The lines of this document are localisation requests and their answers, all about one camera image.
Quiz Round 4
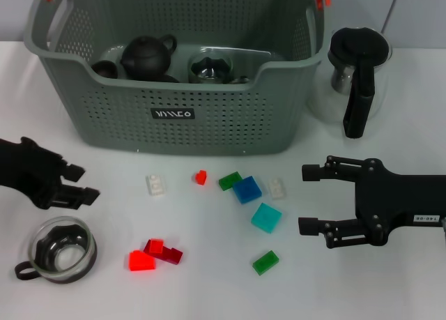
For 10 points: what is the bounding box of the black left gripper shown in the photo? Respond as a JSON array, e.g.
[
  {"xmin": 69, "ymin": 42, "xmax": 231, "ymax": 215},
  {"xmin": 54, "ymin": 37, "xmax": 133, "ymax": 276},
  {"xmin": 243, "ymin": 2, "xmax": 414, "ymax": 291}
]
[{"xmin": 0, "ymin": 137, "xmax": 101, "ymax": 211}]

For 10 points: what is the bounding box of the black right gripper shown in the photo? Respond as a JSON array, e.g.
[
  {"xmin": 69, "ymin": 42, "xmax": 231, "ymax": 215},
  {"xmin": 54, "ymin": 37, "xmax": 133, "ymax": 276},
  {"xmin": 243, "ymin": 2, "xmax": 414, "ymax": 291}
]
[{"xmin": 298, "ymin": 155, "xmax": 446, "ymax": 250}]

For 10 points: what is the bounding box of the grey-green perforated storage bin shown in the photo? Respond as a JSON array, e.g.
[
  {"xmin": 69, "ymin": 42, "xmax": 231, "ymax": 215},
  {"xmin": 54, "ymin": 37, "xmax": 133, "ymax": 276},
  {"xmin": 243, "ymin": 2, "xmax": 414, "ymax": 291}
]
[{"xmin": 23, "ymin": 0, "xmax": 332, "ymax": 157}]

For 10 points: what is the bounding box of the small black clay teacup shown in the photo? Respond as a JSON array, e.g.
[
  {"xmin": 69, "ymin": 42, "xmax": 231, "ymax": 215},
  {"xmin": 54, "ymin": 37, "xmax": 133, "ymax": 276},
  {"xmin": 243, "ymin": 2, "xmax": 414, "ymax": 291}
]
[{"xmin": 91, "ymin": 60, "xmax": 119, "ymax": 79}]

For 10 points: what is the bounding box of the white toy brick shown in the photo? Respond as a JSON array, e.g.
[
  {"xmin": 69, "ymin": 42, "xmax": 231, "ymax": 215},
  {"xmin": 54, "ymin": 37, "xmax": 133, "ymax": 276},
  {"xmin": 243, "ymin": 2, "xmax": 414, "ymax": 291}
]
[
  {"xmin": 267, "ymin": 178, "xmax": 289, "ymax": 199},
  {"xmin": 145, "ymin": 173, "xmax": 167, "ymax": 197}
]

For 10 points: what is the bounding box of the cyan toy brick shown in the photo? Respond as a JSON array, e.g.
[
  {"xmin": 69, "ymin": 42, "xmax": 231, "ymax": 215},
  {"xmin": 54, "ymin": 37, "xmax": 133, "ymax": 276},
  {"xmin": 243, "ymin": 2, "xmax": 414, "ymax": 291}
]
[{"xmin": 250, "ymin": 202, "xmax": 283, "ymax": 234}]

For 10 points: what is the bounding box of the blue toy brick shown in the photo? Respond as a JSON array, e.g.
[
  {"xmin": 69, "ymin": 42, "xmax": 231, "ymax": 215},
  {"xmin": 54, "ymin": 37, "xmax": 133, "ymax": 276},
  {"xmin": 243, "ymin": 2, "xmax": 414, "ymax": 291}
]
[{"xmin": 232, "ymin": 176, "xmax": 263, "ymax": 205}]

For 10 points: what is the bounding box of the green toy brick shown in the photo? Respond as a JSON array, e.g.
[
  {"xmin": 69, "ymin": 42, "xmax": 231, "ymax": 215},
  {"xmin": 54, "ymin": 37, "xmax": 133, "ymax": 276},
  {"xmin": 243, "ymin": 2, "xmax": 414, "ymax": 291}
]
[
  {"xmin": 252, "ymin": 250, "xmax": 280, "ymax": 275},
  {"xmin": 218, "ymin": 172, "xmax": 244, "ymax": 192}
]

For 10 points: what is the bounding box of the bright red sloped brick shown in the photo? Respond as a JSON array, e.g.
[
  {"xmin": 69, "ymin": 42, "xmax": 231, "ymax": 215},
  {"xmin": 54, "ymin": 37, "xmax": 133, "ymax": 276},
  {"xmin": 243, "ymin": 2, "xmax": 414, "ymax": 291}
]
[{"xmin": 128, "ymin": 250, "xmax": 157, "ymax": 273}]

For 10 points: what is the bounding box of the dark red toy brick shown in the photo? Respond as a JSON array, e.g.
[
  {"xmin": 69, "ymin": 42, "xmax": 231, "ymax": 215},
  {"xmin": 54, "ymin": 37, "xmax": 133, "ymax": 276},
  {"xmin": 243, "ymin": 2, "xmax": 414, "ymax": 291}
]
[{"xmin": 143, "ymin": 238, "xmax": 183, "ymax": 266}]

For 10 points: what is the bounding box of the black clay teapot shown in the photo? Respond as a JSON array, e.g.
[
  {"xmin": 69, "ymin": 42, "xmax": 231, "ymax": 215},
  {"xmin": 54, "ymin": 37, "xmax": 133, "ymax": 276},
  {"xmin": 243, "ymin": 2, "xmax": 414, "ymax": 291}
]
[{"xmin": 121, "ymin": 33, "xmax": 178, "ymax": 81}]

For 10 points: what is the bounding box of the glass pitcher black lid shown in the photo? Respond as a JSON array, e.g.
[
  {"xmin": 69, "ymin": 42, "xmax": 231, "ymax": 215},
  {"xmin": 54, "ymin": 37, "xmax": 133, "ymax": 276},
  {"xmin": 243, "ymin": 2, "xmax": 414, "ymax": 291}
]
[{"xmin": 305, "ymin": 26, "xmax": 393, "ymax": 140}]

